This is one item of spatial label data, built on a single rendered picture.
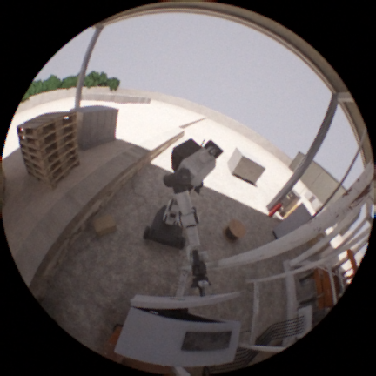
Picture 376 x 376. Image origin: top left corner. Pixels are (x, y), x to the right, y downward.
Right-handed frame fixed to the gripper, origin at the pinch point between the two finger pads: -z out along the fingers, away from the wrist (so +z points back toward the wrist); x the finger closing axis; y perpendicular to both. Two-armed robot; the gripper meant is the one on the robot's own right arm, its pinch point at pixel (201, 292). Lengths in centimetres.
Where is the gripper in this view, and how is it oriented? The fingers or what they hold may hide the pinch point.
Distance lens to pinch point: 78.4
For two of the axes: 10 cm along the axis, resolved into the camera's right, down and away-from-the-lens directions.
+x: 9.4, 2.1, 2.7
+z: -0.7, -6.5, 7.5
